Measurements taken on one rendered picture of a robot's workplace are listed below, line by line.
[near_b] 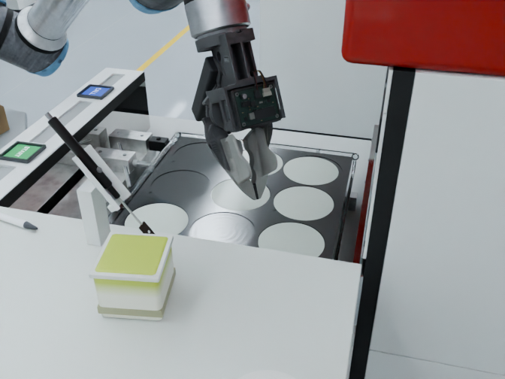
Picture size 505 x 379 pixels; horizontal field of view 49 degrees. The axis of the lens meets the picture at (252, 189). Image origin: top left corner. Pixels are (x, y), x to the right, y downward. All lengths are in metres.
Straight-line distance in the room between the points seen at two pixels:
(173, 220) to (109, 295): 0.29
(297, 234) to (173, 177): 0.27
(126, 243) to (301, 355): 0.23
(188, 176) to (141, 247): 0.39
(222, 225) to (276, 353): 0.32
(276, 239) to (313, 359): 0.29
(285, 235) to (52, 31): 0.75
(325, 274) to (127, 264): 0.24
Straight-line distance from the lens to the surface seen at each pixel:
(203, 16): 0.69
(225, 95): 0.66
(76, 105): 1.18
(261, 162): 0.73
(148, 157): 1.14
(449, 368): 0.83
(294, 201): 0.93
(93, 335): 0.64
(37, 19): 1.36
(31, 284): 0.73
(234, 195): 0.94
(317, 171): 1.02
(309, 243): 0.85
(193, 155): 1.07
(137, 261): 0.62
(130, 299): 0.63
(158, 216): 0.91
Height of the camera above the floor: 1.42
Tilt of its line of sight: 33 degrees down
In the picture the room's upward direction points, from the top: straight up
